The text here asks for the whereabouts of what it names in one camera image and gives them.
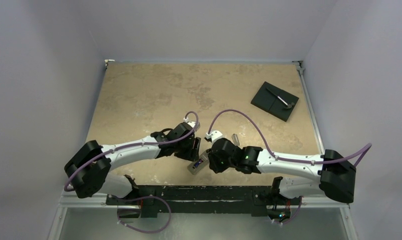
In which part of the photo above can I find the grey battery cover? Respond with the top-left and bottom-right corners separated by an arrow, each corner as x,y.
232,133 -> 240,146

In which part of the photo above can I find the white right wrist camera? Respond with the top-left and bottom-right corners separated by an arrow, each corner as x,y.
204,130 -> 224,144

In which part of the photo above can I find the aluminium frame rail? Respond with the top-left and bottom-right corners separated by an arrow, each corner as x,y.
292,61 -> 325,154

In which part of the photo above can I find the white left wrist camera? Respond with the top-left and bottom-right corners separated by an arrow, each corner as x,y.
183,117 -> 200,132

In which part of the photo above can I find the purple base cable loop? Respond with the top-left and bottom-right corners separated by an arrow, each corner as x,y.
116,194 -> 173,235

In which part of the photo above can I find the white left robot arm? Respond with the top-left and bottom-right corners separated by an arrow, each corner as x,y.
63,121 -> 200,205

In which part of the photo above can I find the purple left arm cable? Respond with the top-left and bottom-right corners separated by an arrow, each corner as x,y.
63,111 -> 200,193

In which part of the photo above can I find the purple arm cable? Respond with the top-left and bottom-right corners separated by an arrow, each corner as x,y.
63,111 -> 200,193
207,109 -> 373,168

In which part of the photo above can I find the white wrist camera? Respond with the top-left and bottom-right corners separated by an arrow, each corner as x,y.
183,117 -> 200,132
204,130 -> 224,144

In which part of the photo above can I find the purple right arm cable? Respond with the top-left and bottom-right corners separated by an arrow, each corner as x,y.
207,109 -> 373,168

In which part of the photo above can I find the black metal tool on tray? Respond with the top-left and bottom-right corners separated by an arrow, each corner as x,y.
266,87 -> 295,109

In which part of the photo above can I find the purple AAA battery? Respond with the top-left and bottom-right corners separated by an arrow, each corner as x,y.
191,158 -> 205,171

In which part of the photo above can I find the white remote control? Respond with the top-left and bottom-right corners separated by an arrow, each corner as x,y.
187,149 -> 209,175

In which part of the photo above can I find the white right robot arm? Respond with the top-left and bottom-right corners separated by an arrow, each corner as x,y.
207,138 -> 357,204

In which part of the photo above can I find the black flat tray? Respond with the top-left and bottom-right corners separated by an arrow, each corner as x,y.
251,81 -> 299,122

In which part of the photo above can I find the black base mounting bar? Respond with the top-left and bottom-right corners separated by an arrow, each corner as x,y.
106,177 -> 302,219

